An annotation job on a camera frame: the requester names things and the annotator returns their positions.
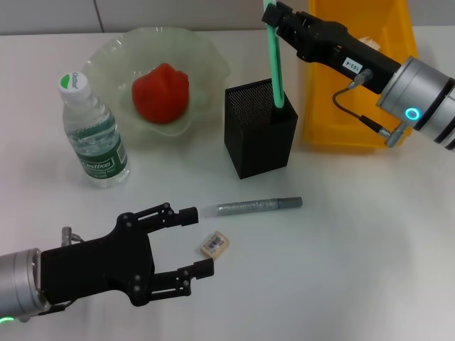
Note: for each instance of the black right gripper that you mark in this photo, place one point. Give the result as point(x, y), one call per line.
point(337, 46)

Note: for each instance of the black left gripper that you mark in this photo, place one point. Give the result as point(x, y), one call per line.
point(92, 266)

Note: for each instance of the beige eraser with barcode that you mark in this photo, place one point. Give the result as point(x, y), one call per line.
point(215, 243)

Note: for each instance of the green utility knife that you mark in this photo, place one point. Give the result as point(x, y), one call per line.
point(275, 64)

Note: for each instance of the silver glitter pen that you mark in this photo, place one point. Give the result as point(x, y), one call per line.
point(249, 206)

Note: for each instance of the white paper ball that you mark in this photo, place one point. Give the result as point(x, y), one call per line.
point(371, 42)

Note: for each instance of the clear green-label water bottle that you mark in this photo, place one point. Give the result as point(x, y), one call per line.
point(96, 142)

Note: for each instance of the orange-red soft toy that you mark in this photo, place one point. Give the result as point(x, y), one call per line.
point(160, 92)

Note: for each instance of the green wavy glass fruit plate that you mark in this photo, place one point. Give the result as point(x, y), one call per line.
point(206, 71)

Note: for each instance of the black mesh pen holder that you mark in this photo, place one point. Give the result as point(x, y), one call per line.
point(259, 145)

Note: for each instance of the yellow plastic storage bin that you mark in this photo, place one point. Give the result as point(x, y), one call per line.
point(327, 106)

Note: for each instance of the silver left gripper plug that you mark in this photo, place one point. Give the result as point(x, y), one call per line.
point(69, 235)

